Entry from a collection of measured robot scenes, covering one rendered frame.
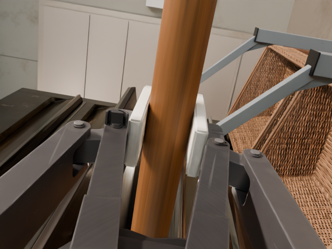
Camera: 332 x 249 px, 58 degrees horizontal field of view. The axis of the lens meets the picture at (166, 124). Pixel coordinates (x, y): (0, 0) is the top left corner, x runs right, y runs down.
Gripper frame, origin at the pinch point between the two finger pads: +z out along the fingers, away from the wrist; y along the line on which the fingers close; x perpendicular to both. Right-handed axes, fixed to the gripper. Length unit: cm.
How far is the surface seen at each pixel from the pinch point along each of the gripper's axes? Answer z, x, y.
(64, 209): 38, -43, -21
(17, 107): 123, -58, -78
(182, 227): 13.1, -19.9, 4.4
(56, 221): 34, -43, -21
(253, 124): 139, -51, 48
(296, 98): 87, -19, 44
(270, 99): 37.2, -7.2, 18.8
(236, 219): 63, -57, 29
